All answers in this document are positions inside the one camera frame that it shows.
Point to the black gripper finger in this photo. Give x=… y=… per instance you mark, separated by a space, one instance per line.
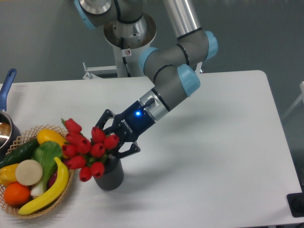
x=107 y=115
x=115 y=153

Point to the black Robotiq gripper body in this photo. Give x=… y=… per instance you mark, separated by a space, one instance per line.
x=131 y=123

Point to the red tulip bouquet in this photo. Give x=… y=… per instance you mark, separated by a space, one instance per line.
x=87 y=155

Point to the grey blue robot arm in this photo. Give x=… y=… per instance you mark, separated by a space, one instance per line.
x=171 y=71

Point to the dark grey ribbed vase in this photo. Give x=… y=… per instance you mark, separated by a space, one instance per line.
x=113 y=175

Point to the yellow squash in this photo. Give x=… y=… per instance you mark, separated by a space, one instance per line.
x=45 y=135

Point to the green bok choy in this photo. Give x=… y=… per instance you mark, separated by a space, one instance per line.
x=45 y=155

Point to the yellow banana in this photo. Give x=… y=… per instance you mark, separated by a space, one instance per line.
x=51 y=194

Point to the woven wicker basket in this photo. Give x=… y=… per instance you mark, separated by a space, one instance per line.
x=25 y=137

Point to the dark red vegetable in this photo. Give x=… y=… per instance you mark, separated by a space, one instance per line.
x=53 y=177

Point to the green cucumber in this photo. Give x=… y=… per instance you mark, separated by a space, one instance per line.
x=23 y=152

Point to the beige round radish slice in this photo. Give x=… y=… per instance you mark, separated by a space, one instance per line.
x=28 y=172

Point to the yellow bell pepper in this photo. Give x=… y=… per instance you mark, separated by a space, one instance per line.
x=7 y=174

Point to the orange fruit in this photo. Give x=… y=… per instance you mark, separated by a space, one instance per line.
x=16 y=194

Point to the black device at edge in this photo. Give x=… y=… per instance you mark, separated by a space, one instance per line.
x=296 y=204

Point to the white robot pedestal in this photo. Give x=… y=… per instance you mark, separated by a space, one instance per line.
x=128 y=42

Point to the blue handled saucepan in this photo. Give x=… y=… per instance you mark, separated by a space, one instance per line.
x=8 y=130

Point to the white frame at right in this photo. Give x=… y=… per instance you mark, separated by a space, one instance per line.
x=296 y=105

